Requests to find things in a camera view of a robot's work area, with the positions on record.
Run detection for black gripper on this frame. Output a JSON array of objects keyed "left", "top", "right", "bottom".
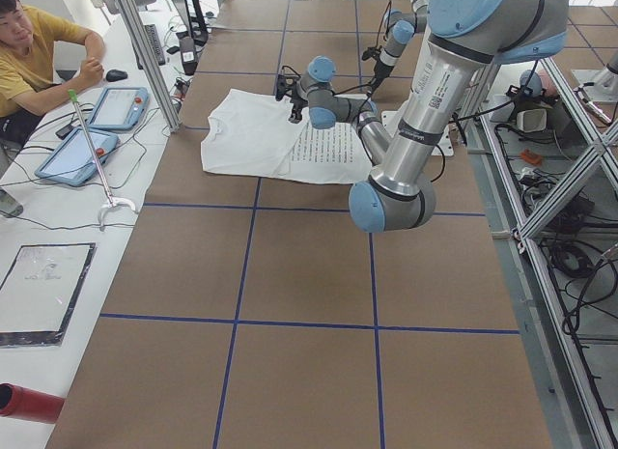
[
  {"left": 367, "top": 62, "right": 389, "bottom": 98},
  {"left": 289, "top": 89, "right": 308, "bottom": 124}
]

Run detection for white long-sleeve printed T-shirt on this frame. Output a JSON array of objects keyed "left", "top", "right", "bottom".
[{"left": 201, "top": 89, "right": 372, "bottom": 184}]

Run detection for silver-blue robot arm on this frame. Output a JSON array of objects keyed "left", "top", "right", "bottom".
[
  {"left": 361, "top": 0, "right": 430, "bottom": 97},
  {"left": 275, "top": 0, "right": 569, "bottom": 233}
]

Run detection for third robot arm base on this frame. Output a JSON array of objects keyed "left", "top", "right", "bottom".
[{"left": 572, "top": 53, "right": 617, "bottom": 103}]

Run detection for person's hand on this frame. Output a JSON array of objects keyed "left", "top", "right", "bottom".
[{"left": 78, "top": 57, "right": 104, "bottom": 86}]

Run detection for black keyboard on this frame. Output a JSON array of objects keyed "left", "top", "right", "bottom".
[{"left": 144, "top": 24, "right": 166, "bottom": 66}]

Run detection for orange plastic part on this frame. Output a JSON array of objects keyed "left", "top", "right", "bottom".
[{"left": 519, "top": 149, "right": 543, "bottom": 166}]

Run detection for upper blue teach pendant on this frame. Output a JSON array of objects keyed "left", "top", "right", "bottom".
[{"left": 87, "top": 87, "right": 150, "bottom": 131}]

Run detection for blue teach pendant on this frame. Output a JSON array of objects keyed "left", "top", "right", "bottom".
[
  {"left": 35, "top": 127, "right": 120, "bottom": 186},
  {"left": 87, "top": 87, "right": 150, "bottom": 131}
]

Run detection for black computer mouse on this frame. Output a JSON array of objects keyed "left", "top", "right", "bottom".
[{"left": 105, "top": 70, "right": 128, "bottom": 82}]

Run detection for long reach grabber stick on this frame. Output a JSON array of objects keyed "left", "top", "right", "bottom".
[{"left": 68, "top": 89, "right": 137, "bottom": 231}]

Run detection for lower blue teach pendant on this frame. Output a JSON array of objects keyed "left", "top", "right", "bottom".
[{"left": 35, "top": 127, "right": 120, "bottom": 186}]

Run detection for person in yellow shirt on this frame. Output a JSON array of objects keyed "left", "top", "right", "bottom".
[{"left": 1, "top": 0, "right": 105, "bottom": 148}]

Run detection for red cylinder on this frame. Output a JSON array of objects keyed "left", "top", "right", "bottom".
[{"left": 1, "top": 383, "right": 65, "bottom": 424}]

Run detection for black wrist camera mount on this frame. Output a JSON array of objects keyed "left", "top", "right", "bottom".
[
  {"left": 274, "top": 65, "right": 301, "bottom": 101},
  {"left": 361, "top": 45, "right": 381, "bottom": 62}
]

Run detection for aluminium frame post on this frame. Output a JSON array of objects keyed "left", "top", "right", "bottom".
[{"left": 115, "top": 0, "right": 181, "bottom": 133}]

